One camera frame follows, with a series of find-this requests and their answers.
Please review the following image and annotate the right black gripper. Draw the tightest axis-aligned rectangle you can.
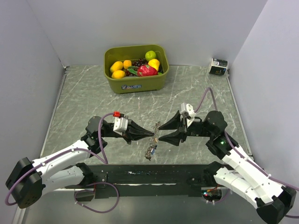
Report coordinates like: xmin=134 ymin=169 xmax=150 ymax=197
xmin=158 ymin=109 xmax=214 ymax=146

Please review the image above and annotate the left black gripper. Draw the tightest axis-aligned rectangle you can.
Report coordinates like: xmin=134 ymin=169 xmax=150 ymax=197
xmin=101 ymin=119 xmax=154 ymax=144

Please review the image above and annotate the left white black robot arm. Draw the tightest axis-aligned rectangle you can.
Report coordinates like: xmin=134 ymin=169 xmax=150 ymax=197
xmin=5 ymin=112 xmax=154 ymax=209

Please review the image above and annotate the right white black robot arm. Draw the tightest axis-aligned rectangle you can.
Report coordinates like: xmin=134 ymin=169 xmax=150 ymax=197
xmin=159 ymin=111 xmax=296 ymax=224

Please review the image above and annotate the yellow mango lower left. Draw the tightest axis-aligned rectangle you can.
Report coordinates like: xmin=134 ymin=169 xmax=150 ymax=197
xmin=111 ymin=70 xmax=126 ymax=79

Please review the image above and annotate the yellow mango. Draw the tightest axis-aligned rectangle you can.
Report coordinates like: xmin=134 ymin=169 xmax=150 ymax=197
xmin=110 ymin=61 xmax=123 ymax=73
xmin=111 ymin=70 xmax=126 ymax=79

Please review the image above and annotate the yellow mango upper left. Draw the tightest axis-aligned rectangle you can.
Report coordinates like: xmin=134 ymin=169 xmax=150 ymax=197
xmin=110 ymin=61 xmax=123 ymax=73

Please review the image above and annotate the small orange fruit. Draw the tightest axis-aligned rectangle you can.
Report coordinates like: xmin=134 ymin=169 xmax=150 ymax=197
xmin=123 ymin=60 xmax=132 ymax=70

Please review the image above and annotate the dark grape bunch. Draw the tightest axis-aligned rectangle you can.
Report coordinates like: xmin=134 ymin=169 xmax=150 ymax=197
xmin=124 ymin=58 xmax=147 ymax=77

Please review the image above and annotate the black white roll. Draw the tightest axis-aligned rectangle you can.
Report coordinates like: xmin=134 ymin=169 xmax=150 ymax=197
xmin=208 ymin=58 xmax=228 ymax=76

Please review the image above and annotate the green apple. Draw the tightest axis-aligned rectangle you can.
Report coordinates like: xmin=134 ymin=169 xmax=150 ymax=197
xmin=145 ymin=50 xmax=157 ymax=62

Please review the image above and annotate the olive green plastic bin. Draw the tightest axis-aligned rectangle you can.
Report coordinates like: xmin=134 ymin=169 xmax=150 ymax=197
xmin=104 ymin=44 xmax=169 ymax=94

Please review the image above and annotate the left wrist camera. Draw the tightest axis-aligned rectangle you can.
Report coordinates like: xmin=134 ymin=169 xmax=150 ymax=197
xmin=113 ymin=111 xmax=128 ymax=133

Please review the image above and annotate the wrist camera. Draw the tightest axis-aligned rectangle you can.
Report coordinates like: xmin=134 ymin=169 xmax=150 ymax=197
xmin=113 ymin=111 xmax=128 ymax=133
xmin=180 ymin=103 xmax=196 ymax=127

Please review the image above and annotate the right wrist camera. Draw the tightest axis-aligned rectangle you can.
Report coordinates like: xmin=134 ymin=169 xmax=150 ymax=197
xmin=180 ymin=103 xmax=196 ymax=127

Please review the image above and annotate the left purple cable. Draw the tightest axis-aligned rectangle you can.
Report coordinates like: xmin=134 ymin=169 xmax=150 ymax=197
xmin=5 ymin=112 xmax=120 ymax=213

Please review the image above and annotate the purple cable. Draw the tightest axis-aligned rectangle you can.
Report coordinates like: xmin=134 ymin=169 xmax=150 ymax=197
xmin=193 ymin=87 xmax=299 ymax=219
xmin=5 ymin=112 xmax=120 ymax=213

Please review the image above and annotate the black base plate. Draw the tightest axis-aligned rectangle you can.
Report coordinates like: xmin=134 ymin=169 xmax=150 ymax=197
xmin=68 ymin=161 xmax=224 ymax=199

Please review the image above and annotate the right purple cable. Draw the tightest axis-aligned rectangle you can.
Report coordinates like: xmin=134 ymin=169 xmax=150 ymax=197
xmin=193 ymin=87 xmax=299 ymax=219

